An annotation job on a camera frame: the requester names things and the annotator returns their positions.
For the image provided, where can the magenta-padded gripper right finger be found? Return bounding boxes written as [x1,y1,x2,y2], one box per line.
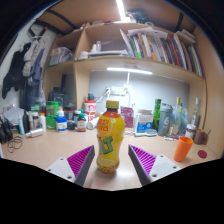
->
[127,144,183,187]

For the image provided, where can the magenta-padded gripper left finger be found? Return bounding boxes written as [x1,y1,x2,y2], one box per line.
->
[45,144,96,188]

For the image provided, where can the yellow drink bottle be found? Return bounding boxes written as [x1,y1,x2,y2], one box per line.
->
[95,99,126,175]

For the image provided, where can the orange plastic cup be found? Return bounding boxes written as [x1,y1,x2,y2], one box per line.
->
[173,135,194,163]

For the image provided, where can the blue white carton box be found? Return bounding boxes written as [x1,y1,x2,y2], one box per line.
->
[135,108,155,134]

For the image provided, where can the white bottle blue label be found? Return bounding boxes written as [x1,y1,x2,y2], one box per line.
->
[55,109,68,133]

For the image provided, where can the pink pouch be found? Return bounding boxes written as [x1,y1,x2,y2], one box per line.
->
[120,106,135,129]

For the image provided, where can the tall green bottle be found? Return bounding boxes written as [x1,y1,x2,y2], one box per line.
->
[153,98,162,131]

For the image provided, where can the silver can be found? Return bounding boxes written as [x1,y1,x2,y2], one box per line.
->
[25,128,44,138]

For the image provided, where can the dark jar white lid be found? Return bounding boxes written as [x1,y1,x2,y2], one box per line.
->
[184,123,197,140]

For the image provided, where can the white canister red lid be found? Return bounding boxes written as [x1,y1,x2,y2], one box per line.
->
[83,99,97,123]

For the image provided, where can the clear glass bottle yellow cap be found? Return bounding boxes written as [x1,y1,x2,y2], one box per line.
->
[173,96,184,136]

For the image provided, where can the green canister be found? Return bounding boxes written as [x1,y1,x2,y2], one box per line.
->
[45,100,60,130]

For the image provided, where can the red round coaster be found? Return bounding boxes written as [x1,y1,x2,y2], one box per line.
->
[197,149,208,160]

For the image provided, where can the brown mug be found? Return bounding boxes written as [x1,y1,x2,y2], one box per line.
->
[194,128,212,146]

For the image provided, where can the green glass bottle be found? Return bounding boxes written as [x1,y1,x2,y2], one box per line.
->
[178,102,186,128]

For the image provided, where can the black bag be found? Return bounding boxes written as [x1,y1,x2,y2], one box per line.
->
[0,114,14,145]

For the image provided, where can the white bar desk lamp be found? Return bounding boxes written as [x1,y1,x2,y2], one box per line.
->
[105,66,154,98]

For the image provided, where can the grey blue hanging clothes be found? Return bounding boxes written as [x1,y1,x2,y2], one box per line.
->
[21,34,51,111]

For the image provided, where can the wooden shelf unit with books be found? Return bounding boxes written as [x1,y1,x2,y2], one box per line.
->
[43,21,209,111]

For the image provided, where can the dark hanging jacket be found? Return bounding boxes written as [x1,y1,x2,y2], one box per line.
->
[1,49,31,100]

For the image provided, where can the ceiling tube light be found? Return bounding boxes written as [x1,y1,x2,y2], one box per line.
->
[115,0,129,23]

